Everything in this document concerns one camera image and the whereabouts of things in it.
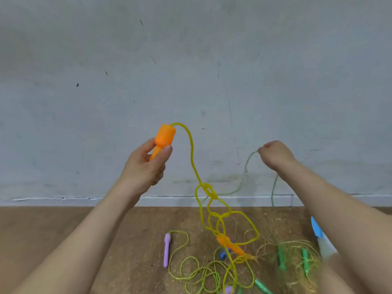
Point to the person's left hand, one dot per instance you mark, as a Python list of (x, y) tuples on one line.
[(139, 172)]

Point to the person's right hand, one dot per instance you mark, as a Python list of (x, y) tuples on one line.
[(278, 157)]

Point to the blue and white plastic bottle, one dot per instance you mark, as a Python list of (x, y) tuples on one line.
[(326, 248)]

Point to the person's left thumb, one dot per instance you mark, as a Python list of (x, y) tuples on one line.
[(148, 147)]

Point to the tangled tan jute twine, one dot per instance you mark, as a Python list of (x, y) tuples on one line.
[(293, 263)]

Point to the person's right fingers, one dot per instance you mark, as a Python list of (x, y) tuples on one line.
[(268, 151)]

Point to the person's right forearm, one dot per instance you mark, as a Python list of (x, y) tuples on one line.
[(337, 211)]

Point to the person's left forearm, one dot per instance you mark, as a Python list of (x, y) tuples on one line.
[(76, 248)]

